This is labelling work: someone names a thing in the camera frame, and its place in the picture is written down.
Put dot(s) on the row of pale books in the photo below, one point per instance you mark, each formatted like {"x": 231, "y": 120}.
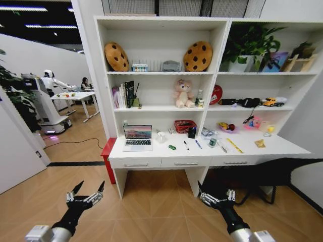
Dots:
{"x": 119, "y": 97}

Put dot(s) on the yellow snack packet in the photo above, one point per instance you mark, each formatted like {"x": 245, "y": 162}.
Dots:
{"x": 260, "y": 143}

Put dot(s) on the large green leafy plant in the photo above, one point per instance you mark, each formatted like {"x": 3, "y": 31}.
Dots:
{"x": 17, "y": 95}

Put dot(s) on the grey window blind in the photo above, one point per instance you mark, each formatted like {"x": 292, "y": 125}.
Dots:
{"x": 181, "y": 7}

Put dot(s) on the clear cup with yellow item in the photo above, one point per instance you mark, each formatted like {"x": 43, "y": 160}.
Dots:
{"x": 270, "y": 129}

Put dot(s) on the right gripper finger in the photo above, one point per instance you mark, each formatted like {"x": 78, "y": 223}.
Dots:
{"x": 230, "y": 196}
{"x": 205, "y": 196}

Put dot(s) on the red mesh basket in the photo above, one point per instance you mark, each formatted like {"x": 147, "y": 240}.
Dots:
{"x": 184, "y": 125}

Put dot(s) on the black pen cup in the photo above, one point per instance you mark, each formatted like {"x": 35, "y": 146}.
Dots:
{"x": 191, "y": 132}

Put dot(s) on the white shelf unit with pillows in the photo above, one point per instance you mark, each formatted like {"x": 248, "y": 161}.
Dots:
{"x": 161, "y": 43}

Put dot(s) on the long ceiling light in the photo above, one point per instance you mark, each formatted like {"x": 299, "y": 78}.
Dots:
{"x": 50, "y": 26}
{"x": 22, "y": 8}

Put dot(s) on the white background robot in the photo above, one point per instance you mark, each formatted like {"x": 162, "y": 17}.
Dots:
{"x": 48, "y": 106}

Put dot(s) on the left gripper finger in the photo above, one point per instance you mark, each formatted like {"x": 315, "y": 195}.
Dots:
{"x": 72, "y": 194}
{"x": 97, "y": 195}

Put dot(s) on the green plastic bottle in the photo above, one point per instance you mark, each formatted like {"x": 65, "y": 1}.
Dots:
{"x": 199, "y": 97}

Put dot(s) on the green pen holder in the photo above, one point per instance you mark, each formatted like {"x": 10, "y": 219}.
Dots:
{"x": 137, "y": 101}

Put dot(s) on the black book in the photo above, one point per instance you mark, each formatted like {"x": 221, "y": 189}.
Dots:
{"x": 129, "y": 93}

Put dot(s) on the small white jar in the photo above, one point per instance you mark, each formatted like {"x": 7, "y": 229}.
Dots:
{"x": 201, "y": 103}

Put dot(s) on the purple picture card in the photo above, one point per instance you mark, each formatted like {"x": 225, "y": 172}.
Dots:
{"x": 275, "y": 61}

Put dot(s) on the clear glass cup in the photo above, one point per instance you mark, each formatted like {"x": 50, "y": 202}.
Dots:
{"x": 161, "y": 137}

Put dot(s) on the small white box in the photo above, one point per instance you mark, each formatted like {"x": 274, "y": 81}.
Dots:
{"x": 171, "y": 131}

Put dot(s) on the green can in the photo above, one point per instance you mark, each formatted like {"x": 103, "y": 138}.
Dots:
{"x": 213, "y": 142}

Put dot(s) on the white plant pot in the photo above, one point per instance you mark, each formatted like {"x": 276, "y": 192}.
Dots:
{"x": 243, "y": 63}

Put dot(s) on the cookie shaped brown pillow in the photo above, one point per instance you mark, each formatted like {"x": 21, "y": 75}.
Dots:
{"x": 197, "y": 56}
{"x": 116, "y": 56}

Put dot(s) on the yellow toy truck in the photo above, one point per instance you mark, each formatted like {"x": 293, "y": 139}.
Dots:
{"x": 269, "y": 101}

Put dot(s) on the grey plastic organizer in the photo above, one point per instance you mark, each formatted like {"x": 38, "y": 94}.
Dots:
{"x": 171, "y": 66}

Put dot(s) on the black and white marker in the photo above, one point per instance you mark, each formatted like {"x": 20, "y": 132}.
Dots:
{"x": 186, "y": 145}

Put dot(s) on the green toy car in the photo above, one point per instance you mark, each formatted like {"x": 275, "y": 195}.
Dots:
{"x": 172, "y": 147}

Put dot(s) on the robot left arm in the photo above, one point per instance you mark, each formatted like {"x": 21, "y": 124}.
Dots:
{"x": 46, "y": 234}

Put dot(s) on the silver laptop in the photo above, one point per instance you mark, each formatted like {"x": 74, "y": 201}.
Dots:
{"x": 137, "y": 138}

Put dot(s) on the white utility knife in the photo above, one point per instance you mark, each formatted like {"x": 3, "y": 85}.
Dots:
{"x": 222, "y": 146}

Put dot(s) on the wooden rack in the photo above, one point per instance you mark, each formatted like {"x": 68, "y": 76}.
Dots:
{"x": 299, "y": 63}

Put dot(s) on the white shelf unit with plant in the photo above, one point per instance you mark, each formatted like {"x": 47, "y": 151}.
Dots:
{"x": 272, "y": 83}

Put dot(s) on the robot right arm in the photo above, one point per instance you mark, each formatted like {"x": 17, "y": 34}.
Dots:
{"x": 249, "y": 236}

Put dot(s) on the pink plush toy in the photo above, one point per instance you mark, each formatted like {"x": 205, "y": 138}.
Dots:
{"x": 184, "y": 94}

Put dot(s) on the small box of bottles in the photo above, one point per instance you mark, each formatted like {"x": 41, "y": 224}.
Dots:
{"x": 139, "y": 67}

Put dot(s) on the black rectangular box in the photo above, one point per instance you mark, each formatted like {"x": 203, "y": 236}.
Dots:
{"x": 228, "y": 101}

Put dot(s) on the purple bowl with fruit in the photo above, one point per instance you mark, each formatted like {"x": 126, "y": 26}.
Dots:
{"x": 228, "y": 126}

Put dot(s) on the yellow ruler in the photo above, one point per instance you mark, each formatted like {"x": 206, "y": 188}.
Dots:
{"x": 234, "y": 145}

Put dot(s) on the white background table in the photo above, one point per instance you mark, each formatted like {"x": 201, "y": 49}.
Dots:
{"x": 80, "y": 95}

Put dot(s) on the black fabric pouch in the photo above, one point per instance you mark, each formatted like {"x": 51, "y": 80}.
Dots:
{"x": 248, "y": 102}

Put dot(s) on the white desk with drawers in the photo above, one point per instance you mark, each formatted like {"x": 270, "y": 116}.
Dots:
{"x": 191, "y": 151}

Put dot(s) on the person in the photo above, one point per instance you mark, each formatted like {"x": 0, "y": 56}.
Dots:
{"x": 86, "y": 84}

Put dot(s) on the green potted plant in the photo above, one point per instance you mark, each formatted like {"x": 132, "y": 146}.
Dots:
{"x": 252, "y": 41}

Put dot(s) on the red round tin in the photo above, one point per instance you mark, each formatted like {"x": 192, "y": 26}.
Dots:
{"x": 216, "y": 94}

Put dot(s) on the blue pen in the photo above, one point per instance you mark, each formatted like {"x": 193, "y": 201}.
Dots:
{"x": 198, "y": 144}

